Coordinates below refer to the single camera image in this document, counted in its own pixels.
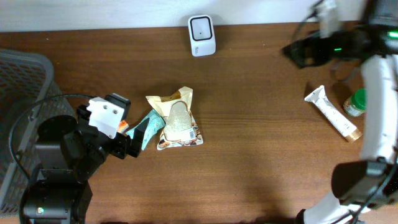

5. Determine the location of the orange snack packet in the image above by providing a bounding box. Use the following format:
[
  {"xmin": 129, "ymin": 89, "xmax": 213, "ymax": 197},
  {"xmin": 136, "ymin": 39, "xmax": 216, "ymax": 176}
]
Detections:
[{"xmin": 118, "ymin": 120, "xmax": 129, "ymax": 134}]

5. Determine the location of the teal wipes packet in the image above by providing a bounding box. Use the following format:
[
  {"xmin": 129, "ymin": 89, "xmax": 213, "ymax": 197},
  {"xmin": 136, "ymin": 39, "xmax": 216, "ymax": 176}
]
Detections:
[{"xmin": 126, "ymin": 110, "xmax": 165, "ymax": 150}]

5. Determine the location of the white bamboo print tube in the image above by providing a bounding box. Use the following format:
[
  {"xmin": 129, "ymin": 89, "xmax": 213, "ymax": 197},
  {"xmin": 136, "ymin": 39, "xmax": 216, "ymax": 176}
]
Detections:
[{"xmin": 304, "ymin": 85, "xmax": 363, "ymax": 142}]

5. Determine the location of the beige snack bag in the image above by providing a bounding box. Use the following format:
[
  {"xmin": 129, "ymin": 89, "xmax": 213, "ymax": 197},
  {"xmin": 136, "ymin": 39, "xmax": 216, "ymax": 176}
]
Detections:
[{"xmin": 146, "ymin": 86, "xmax": 204, "ymax": 151}]

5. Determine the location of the green lidded jar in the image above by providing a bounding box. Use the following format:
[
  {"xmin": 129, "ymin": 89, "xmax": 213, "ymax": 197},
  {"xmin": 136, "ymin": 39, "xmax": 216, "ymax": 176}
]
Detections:
[{"xmin": 343, "ymin": 88, "xmax": 366, "ymax": 117}]

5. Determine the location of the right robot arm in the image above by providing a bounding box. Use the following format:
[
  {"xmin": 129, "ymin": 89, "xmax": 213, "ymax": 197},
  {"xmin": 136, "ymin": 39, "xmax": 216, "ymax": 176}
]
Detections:
[{"xmin": 283, "ymin": 0, "xmax": 397, "ymax": 223}]

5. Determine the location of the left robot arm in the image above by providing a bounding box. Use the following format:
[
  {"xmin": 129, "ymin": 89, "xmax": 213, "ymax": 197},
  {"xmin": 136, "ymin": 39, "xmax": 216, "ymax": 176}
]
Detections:
[{"xmin": 19, "ymin": 105, "xmax": 149, "ymax": 223}]

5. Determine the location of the white barcode scanner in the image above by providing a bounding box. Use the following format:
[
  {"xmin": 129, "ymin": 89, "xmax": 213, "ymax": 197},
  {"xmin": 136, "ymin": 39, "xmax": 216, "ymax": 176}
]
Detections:
[{"xmin": 188, "ymin": 15, "xmax": 216, "ymax": 57}]

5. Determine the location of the grey plastic basket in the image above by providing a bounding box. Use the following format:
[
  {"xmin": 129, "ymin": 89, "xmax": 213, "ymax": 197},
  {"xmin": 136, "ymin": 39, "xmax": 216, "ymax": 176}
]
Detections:
[{"xmin": 1, "ymin": 49, "xmax": 75, "ymax": 218}]

